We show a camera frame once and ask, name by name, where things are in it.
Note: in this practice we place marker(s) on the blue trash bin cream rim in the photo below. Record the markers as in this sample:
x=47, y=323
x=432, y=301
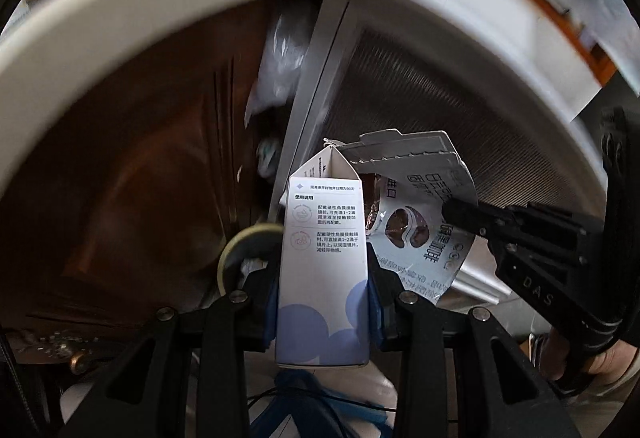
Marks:
x=227, y=253

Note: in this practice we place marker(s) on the white box blue cloud print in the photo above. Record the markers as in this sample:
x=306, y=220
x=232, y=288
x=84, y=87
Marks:
x=320, y=268

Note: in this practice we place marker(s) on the person's right forearm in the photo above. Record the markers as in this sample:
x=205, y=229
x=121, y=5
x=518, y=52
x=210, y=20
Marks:
x=620, y=388

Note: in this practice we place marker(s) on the person's right hand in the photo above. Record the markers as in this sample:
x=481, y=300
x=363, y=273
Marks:
x=605, y=360

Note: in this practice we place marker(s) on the brown wooden frame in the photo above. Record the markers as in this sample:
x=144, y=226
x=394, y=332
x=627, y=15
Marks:
x=595, y=53

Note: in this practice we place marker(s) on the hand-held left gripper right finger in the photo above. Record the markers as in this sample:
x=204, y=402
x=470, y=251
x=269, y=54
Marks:
x=376, y=315

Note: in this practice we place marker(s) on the silver pouch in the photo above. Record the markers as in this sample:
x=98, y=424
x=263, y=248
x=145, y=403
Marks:
x=425, y=198

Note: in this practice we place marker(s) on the wooden cabinet door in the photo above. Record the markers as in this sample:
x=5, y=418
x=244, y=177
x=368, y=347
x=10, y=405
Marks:
x=125, y=168

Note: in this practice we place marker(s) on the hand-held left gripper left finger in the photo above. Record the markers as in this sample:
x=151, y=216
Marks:
x=250, y=313

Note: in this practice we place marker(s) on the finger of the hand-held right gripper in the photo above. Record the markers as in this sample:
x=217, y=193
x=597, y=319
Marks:
x=500, y=225

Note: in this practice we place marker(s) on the clear plastic bag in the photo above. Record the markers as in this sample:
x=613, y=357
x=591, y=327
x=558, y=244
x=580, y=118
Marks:
x=280, y=53

